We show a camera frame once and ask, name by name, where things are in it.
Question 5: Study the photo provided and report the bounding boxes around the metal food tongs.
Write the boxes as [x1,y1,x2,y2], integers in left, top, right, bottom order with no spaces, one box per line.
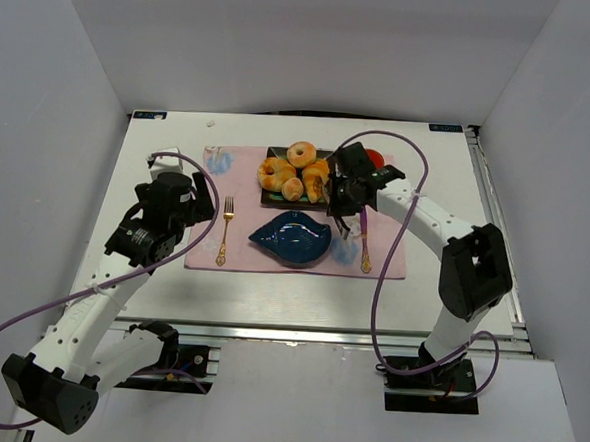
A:
[308,177,359,242]

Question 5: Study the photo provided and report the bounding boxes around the striped orange croissant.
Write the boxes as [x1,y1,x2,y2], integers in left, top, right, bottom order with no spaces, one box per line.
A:
[301,158,329,204]

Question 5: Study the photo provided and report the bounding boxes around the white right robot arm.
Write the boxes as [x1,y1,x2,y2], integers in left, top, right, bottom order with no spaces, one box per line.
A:
[327,142,513,378]

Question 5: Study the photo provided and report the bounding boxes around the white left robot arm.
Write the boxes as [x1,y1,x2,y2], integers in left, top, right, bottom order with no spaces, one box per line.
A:
[1,171,216,435]

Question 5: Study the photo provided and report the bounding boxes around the curled croissant bread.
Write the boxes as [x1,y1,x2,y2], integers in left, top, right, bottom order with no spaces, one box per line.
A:
[257,157,296,192]

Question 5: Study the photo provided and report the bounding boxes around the gold ornate fork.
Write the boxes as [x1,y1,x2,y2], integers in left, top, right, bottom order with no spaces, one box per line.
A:
[215,196,235,267]

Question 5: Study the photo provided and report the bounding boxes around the orange metal mug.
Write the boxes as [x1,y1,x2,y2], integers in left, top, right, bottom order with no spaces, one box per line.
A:
[365,148,385,169]

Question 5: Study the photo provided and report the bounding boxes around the small round bun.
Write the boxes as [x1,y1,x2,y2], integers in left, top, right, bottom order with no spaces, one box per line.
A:
[281,177,304,202]

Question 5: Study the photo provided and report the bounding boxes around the blue shell-shaped dish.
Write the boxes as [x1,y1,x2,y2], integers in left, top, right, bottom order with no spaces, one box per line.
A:
[248,211,332,266]

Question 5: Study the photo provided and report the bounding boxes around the pink cartoon placemat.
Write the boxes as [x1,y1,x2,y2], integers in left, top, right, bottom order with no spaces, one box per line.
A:
[184,146,400,279]

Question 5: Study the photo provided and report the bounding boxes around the black square plate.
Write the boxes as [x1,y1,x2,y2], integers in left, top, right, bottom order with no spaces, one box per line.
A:
[260,146,327,211]

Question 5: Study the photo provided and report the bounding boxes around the purple gold table knife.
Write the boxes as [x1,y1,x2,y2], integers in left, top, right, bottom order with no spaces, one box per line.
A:
[359,208,372,274]

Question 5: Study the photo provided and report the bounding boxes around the blue label sticker left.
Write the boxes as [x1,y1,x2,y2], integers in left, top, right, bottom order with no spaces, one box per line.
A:
[132,110,167,121]

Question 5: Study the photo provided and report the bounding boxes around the blue label sticker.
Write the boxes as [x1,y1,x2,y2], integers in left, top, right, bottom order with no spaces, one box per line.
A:
[132,110,167,121]
[428,123,464,133]

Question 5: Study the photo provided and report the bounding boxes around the blue label sticker right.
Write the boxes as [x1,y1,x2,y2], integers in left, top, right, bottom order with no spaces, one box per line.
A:
[428,123,464,133]

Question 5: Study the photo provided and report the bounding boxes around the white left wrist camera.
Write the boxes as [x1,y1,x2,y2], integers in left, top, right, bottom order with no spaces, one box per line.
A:
[146,147,183,180]

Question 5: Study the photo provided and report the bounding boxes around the sugared ring donut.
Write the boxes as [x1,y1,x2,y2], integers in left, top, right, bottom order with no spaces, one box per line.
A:
[286,141,317,169]

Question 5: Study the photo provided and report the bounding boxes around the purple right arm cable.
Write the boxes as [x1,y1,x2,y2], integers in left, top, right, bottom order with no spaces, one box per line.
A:
[322,127,512,406]

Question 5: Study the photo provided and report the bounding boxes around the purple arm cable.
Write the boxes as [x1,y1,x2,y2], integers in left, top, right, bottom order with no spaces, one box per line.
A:
[0,141,225,440]
[322,127,512,406]

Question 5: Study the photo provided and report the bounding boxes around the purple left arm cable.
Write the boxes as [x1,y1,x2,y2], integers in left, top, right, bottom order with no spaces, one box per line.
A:
[0,141,225,440]

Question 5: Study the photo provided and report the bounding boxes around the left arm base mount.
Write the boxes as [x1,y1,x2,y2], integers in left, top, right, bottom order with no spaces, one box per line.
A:
[119,320,213,395]

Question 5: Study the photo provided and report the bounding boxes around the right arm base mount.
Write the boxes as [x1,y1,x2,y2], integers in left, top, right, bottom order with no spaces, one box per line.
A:
[375,359,480,415]

